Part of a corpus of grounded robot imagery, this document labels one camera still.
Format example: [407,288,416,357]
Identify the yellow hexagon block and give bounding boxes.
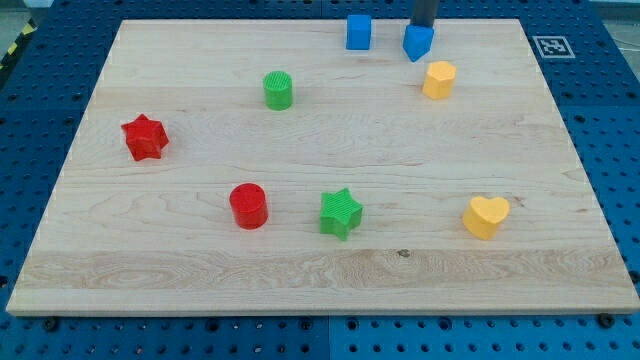
[422,61,457,100]

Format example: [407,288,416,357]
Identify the blue cube block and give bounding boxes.
[346,14,372,50]

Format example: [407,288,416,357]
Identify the light wooden board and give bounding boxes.
[7,19,639,317]

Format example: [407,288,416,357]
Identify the yellow heart block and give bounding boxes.
[462,196,510,240]

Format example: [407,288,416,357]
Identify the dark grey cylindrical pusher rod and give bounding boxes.
[410,0,440,27]

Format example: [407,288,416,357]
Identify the green star block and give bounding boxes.
[319,188,363,241]

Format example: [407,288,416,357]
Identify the white fiducial marker tag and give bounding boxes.
[532,35,575,59]

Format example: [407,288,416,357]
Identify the red cylinder block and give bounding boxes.
[229,183,269,230]

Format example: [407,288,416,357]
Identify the green cylinder block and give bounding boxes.
[263,70,293,111]

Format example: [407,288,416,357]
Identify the blue triangle block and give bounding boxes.
[403,25,435,62]

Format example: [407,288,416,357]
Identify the red star block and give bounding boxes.
[121,114,169,161]

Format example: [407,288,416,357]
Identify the yellow black hazard tape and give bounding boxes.
[1,18,38,71]

